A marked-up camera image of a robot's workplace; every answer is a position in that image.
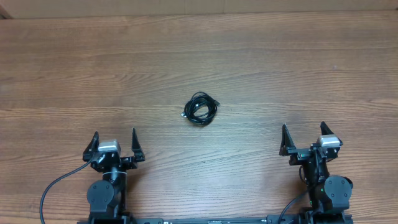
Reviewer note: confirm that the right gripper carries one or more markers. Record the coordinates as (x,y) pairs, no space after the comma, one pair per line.
(300,155)

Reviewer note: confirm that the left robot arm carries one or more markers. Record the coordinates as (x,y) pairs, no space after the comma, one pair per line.
(107,197)

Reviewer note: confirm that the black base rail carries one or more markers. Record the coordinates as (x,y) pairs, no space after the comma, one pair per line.
(270,219)

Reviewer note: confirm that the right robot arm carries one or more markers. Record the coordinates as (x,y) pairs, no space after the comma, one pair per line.
(328,194)

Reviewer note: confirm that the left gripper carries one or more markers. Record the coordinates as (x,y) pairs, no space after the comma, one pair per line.
(130,162)

